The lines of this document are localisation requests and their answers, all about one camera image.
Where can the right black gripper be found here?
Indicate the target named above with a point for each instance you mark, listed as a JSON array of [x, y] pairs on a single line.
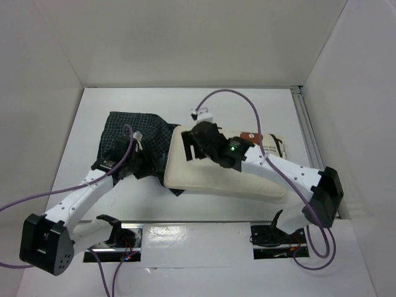
[[198, 140]]

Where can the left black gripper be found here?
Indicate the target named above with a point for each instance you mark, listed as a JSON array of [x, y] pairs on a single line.
[[149, 166]]

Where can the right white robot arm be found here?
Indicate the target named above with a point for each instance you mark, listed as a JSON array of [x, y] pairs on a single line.
[[320, 190]]

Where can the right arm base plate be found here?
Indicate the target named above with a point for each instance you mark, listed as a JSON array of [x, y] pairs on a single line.
[[271, 243]]

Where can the dark checked pillowcase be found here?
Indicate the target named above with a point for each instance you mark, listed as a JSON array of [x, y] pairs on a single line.
[[150, 145]]

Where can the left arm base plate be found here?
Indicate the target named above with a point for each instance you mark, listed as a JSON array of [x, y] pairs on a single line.
[[127, 248]]

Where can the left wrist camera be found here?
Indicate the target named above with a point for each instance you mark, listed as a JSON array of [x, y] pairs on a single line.
[[137, 141]]

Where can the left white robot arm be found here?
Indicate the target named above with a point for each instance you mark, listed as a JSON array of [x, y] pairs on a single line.
[[51, 240]]

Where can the cream pillow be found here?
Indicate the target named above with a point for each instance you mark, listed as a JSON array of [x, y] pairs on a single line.
[[206, 177]]

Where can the aluminium rail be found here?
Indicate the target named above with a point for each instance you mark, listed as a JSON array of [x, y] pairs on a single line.
[[314, 155]]

